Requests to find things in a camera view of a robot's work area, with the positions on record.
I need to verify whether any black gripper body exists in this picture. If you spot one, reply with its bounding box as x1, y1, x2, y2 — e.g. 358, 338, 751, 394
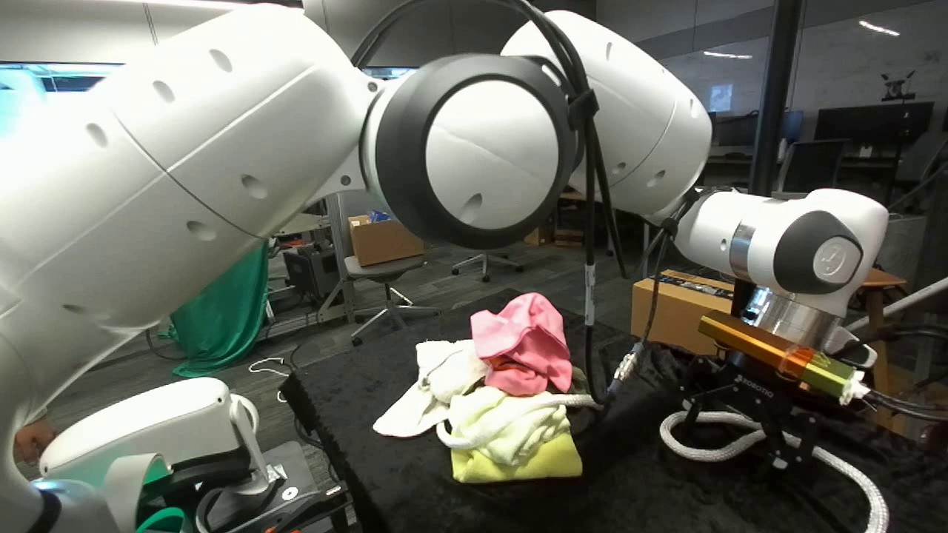
723, 363, 828, 430

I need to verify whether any pale cream microfibre cloth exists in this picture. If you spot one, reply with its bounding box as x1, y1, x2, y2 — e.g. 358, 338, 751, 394
438, 381, 574, 467

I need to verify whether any pink cloth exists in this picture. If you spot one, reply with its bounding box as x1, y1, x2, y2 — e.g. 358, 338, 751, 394
469, 291, 579, 399

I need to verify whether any white terry towel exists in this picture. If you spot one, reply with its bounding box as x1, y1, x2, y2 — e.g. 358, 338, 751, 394
370, 338, 490, 442

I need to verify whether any cardboard box with black tape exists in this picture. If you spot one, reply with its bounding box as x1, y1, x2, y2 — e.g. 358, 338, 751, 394
629, 266, 739, 360

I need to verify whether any silver metal pole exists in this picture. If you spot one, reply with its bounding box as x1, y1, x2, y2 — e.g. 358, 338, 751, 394
844, 274, 948, 334

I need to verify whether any bright yellow microfibre cloth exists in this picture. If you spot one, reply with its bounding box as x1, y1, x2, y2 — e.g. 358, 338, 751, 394
449, 425, 586, 486

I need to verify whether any black computer monitor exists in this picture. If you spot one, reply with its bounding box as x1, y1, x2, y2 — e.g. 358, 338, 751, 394
811, 101, 936, 152

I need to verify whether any black vertical pole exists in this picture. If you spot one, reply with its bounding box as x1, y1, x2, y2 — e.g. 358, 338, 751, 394
751, 0, 807, 196

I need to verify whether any black velvet tablecloth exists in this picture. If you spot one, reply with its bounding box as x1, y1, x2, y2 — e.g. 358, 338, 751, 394
280, 292, 948, 533

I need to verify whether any grey office chair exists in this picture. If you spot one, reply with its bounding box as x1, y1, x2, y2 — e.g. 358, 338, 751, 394
330, 196, 423, 343

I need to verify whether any small plain cardboard box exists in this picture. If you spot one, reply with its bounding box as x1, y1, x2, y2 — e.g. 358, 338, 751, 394
348, 209, 428, 270

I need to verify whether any draped green cloth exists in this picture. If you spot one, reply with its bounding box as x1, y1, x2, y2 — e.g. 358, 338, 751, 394
170, 240, 272, 380

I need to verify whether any wrist camera with brown mount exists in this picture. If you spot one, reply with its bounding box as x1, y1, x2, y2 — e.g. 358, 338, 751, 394
696, 311, 875, 409

